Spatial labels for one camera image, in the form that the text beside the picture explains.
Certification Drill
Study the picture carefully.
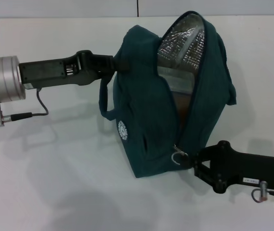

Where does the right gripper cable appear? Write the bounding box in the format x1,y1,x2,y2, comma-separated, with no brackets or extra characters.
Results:
251,181,274,202

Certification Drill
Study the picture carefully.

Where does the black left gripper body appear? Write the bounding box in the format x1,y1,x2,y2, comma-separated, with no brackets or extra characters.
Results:
18,53,102,90

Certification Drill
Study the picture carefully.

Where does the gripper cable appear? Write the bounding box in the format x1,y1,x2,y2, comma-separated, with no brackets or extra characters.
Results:
251,181,274,202
0,87,50,127

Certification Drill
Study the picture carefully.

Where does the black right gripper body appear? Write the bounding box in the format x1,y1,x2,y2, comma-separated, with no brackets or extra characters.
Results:
193,141,274,194

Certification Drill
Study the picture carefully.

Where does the clear lunch box blue rim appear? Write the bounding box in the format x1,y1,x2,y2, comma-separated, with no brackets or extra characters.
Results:
157,67,196,95

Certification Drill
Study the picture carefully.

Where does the dark teal insulated lunch bag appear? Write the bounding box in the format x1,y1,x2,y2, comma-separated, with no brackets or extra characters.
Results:
98,10,238,179

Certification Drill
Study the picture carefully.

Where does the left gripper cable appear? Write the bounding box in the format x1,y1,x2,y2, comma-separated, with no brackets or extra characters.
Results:
0,87,50,127

